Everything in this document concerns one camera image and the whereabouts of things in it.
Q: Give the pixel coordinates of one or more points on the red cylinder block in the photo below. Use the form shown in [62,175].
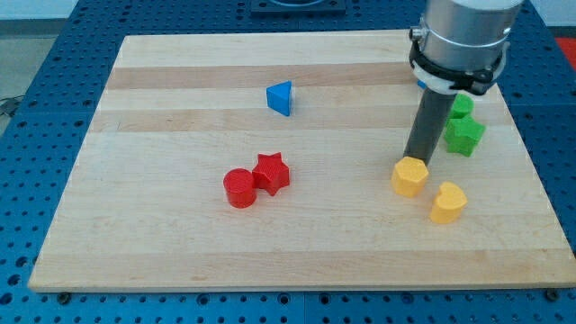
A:
[239,187]

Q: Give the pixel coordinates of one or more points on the yellow hexagon block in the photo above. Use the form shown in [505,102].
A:
[409,176]

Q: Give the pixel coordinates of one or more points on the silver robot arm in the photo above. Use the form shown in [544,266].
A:
[461,45]

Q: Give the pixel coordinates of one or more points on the wooden board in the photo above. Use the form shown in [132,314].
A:
[145,209]

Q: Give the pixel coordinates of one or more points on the red star block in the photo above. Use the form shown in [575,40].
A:
[271,173]

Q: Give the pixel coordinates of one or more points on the green star block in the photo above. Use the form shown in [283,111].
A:
[463,135]

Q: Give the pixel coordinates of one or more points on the blue triangle block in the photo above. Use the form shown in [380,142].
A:
[279,98]

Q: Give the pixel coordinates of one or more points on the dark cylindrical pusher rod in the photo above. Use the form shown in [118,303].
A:
[429,122]

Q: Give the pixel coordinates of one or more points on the green cylinder block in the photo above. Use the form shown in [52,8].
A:
[462,106]

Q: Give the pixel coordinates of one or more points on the yellow heart block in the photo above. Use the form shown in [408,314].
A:
[448,203]

